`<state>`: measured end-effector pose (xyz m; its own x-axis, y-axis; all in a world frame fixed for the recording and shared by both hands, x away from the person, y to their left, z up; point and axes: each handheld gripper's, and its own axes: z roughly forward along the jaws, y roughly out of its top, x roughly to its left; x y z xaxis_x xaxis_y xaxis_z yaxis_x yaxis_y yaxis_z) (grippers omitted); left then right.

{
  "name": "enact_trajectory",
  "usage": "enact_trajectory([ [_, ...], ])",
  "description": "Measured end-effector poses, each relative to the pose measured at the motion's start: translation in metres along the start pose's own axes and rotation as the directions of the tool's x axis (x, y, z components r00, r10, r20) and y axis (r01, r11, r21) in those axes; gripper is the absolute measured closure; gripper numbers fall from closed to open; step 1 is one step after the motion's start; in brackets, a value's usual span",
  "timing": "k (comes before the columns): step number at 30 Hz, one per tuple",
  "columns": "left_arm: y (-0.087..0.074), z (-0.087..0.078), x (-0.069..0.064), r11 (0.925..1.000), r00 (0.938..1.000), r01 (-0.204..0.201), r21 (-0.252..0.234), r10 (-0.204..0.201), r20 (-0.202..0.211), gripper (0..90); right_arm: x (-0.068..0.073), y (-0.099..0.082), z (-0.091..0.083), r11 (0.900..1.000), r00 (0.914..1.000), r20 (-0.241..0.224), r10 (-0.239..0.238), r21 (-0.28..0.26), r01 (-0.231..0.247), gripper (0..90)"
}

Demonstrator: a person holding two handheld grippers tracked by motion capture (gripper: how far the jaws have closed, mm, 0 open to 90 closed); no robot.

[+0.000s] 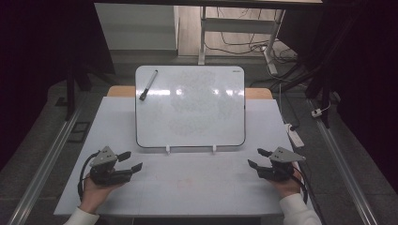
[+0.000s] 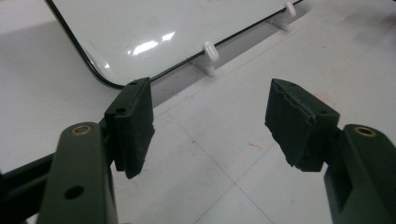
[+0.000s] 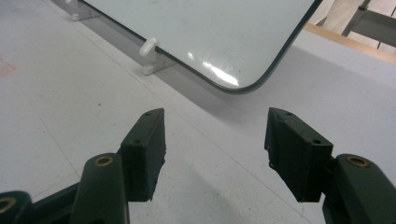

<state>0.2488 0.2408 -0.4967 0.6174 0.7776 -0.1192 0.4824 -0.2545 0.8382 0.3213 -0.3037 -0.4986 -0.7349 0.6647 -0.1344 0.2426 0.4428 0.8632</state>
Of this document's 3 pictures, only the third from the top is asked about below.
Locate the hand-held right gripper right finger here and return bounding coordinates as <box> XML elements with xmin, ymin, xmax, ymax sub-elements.
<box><xmin>263</xmin><ymin>106</ymin><xmax>396</xmax><ymax>224</ymax></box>

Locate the white whiteboard stand foot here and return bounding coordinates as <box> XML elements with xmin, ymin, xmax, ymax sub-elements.
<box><xmin>64</xmin><ymin>0</ymin><xmax>101</xmax><ymax>22</ymax></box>
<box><xmin>138</xmin><ymin>36</ymin><xmax>176</xmax><ymax>77</ymax></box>

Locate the white metal desk frame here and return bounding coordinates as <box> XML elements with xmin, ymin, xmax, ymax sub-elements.
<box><xmin>341</xmin><ymin>0</ymin><xmax>396</xmax><ymax>49</ymax></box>

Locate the white whiteboard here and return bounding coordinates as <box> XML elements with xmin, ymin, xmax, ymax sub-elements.
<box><xmin>81</xmin><ymin>0</ymin><xmax>325</xmax><ymax>95</ymax></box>

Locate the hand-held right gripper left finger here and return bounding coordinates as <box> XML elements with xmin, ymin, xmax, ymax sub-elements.
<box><xmin>69</xmin><ymin>107</ymin><xmax>166</xmax><ymax>224</ymax></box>

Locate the wooden table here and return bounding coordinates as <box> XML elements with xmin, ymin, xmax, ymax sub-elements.
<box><xmin>303</xmin><ymin>21</ymin><xmax>396</xmax><ymax>66</ymax></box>

